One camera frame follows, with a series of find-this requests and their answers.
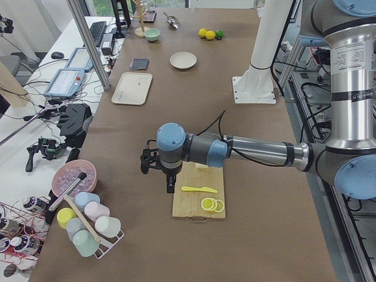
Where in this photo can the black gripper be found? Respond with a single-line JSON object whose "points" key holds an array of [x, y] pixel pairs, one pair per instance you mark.
{"points": [[169, 173]]}

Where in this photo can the cream round plate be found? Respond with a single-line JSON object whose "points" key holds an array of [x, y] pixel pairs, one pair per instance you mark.
{"points": [[183, 60]]}

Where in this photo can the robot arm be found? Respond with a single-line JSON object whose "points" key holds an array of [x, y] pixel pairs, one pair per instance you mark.
{"points": [[342, 151]]}

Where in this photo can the pale steamed bun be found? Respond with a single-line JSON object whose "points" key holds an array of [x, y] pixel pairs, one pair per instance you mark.
{"points": [[201, 166]]}

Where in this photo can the cream rectangular tray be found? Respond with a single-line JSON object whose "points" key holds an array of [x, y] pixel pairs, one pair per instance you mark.
{"points": [[132, 88]]}

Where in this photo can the black framed wooden tray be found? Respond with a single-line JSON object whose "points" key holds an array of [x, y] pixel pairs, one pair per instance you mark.
{"points": [[149, 17]]}

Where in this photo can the yellow plastic knife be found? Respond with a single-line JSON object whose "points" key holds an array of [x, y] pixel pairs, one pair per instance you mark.
{"points": [[203, 189]]}

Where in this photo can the wooden cutting board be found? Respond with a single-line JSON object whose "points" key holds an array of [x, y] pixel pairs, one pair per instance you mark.
{"points": [[188, 204]]}

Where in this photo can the lemon slice back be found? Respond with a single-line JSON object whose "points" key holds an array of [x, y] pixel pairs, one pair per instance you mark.
{"points": [[220, 206]]}

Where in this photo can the steel black-tipped rod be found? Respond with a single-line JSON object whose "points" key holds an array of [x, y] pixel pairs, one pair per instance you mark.
{"points": [[70, 188]]}

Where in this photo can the wooden stick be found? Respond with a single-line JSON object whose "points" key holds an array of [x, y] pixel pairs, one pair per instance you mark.
{"points": [[90, 229]]}

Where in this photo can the pink bowl with ice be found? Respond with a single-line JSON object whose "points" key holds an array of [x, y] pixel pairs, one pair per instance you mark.
{"points": [[69, 172]]}

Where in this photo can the mint green cup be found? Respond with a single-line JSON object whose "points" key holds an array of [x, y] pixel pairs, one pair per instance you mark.
{"points": [[85, 244]]}

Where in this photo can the grey cup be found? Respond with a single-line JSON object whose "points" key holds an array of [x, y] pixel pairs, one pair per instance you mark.
{"points": [[73, 226]]}

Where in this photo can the yellow cup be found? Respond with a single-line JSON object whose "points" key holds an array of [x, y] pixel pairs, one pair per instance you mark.
{"points": [[64, 215]]}

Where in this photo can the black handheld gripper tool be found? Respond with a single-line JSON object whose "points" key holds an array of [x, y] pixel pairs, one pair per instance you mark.
{"points": [[49, 148]]}

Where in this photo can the dark grey folded cloth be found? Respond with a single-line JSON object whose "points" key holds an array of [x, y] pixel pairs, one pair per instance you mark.
{"points": [[139, 64]]}

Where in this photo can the near teach pendant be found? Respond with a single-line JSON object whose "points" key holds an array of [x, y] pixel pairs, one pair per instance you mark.
{"points": [[65, 83]]}

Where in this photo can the teach pendant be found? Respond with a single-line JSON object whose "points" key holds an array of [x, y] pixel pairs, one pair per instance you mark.
{"points": [[80, 59], [65, 83]]}

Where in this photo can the mint green bowl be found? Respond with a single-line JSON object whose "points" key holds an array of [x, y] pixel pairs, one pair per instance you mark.
{"points": [[152, 34]]}

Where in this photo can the yellow lemon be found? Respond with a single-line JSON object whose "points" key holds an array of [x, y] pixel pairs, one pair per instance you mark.
{"points": [[202, 32], [210, 35]]}

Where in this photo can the far teach pendant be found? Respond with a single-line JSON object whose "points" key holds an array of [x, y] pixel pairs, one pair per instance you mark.
{"points": [[80, 59]]}

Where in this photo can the wooden mug tree stand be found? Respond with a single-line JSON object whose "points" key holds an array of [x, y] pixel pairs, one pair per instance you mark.
{"points": [[141, 10]]}

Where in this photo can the green lime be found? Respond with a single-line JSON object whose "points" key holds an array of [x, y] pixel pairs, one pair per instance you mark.
{"points": [[219, 34]]}

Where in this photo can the steel scoop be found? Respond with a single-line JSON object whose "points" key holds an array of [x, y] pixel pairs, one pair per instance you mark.
{"points": [[172, 21]]}

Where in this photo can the black computer mouse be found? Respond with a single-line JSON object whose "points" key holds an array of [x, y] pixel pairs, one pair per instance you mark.
{"points": [[57, 55]]}

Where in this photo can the black keyboard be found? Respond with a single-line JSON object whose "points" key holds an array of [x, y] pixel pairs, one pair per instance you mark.
{"points": [[97, 29]]}

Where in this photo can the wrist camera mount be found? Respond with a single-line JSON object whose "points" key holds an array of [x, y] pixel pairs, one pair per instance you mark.
{"points": [[149, 158]]}

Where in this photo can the white wire cup rack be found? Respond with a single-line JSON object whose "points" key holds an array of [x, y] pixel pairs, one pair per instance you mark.
{"points": [[107, 244]]}

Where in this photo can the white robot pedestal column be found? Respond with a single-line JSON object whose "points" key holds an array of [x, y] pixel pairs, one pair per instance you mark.
{"points": [[255, 86]]}

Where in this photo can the aluminium frame post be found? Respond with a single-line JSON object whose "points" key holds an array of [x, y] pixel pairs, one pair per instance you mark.
{"points": [[86, 36]]}

